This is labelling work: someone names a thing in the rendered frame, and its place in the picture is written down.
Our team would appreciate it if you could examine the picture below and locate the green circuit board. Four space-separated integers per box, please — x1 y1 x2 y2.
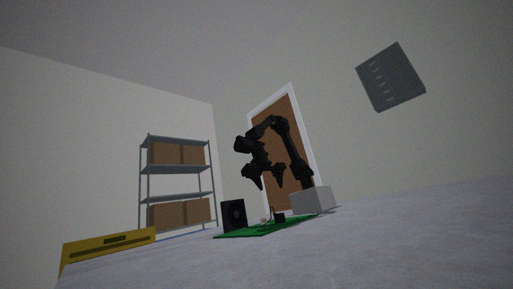
213 214 319 239

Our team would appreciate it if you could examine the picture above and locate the black cooling fan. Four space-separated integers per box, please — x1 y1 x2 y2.
220 199 248 233

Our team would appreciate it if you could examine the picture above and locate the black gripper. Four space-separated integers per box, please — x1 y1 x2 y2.
241 150 287 191

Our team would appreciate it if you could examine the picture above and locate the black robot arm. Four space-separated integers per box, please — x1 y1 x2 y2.
233 115 314 190

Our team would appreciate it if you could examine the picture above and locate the black fan cable with plug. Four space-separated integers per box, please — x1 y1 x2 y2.
252 207 286 228

